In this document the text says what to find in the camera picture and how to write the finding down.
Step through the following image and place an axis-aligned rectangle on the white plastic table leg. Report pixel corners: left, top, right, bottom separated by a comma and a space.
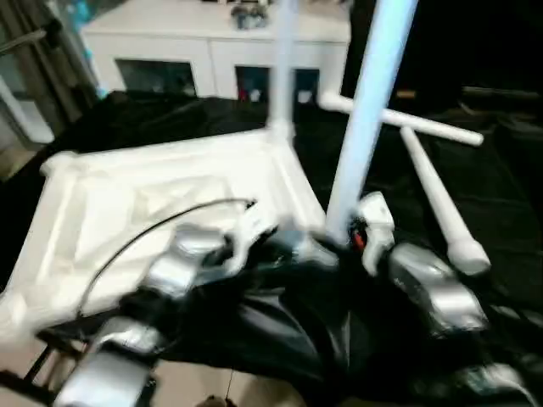
266, 0, 300, 142
398, 126, 492, 277
319, 91, 485, 148
324, 0, 419, 248

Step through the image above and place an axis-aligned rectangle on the white plastic table top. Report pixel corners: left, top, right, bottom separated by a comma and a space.
0, 125, 342, 342

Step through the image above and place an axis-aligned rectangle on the black flat device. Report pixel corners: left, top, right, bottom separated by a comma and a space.
462, 85, 543, 109

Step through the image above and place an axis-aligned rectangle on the black tall cabinet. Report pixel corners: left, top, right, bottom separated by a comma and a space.
344, 0, 543, 111

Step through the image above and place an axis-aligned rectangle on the white cabinet with glass doors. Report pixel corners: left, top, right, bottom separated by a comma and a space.
81, 0, 354, 104

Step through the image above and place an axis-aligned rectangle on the grey bundle on cabinet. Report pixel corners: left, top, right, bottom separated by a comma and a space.
230, 3, 270, 31

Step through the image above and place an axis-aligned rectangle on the black tripod stand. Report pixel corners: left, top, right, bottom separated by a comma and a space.
21, 326, 90, 404

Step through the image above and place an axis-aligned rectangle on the grey curtain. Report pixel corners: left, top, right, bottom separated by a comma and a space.
0, 0, 107, 111

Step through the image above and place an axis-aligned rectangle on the grey metal pole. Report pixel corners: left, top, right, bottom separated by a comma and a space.
0, 25, 62, 59

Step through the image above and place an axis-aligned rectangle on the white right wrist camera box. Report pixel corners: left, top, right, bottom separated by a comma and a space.
351, 191, 397, 277

